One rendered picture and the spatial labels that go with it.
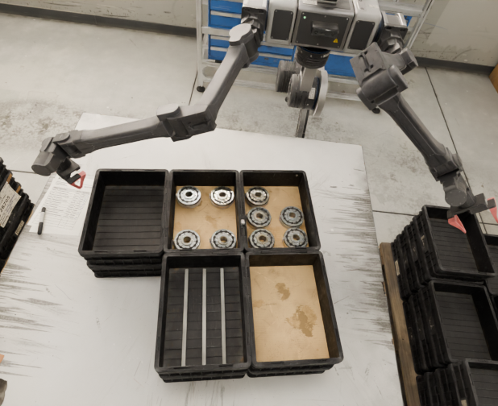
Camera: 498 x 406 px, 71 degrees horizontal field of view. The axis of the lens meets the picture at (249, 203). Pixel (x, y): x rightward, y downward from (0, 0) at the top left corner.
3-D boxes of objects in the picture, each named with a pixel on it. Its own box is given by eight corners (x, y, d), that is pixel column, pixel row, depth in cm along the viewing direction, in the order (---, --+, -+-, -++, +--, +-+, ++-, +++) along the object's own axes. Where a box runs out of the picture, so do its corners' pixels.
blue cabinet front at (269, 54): (208, 58, 302) (208, -12, 256) (291, 68, 305) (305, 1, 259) (208, 60, 300) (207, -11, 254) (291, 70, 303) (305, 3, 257)
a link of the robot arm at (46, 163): (87, 150, 117) (70, 131, 111) (74, 176, 111) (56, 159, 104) (59, 154, 121) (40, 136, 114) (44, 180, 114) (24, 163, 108)
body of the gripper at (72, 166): (66, 180, 120) (58, 166, 114) (47, 165, 123) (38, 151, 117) (81, 168, 124) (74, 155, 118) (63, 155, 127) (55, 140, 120)
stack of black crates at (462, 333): (400, 301, 210) (429, 279, 182) (449, 306, 211) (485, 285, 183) (413, 374, 187) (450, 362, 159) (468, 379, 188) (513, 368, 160)
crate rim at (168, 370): (163, 255, 130) (163, 253, 128) (243, 254, 134) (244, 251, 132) (154, 374, 108) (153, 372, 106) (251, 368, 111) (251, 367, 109)
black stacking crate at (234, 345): (166, 267, 138) (163, 254, 129) (241, 265, 141) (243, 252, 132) (158, 379, 116) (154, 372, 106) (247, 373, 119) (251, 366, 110)
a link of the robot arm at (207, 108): (213, 142, 102) (201, 117, 94) (176, 140, 108) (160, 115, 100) (262, 50, 123) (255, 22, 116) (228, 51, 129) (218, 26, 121)
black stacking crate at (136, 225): (103, 185, 157) (97, 169, 148) (171, 186, 161) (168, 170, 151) (86, 267, 135) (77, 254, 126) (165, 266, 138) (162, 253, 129)
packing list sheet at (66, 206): (53, 173, 172) (52, 172, 172) (101, 178, 173) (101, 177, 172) (23, 231, 153) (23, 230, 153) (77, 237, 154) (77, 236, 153)
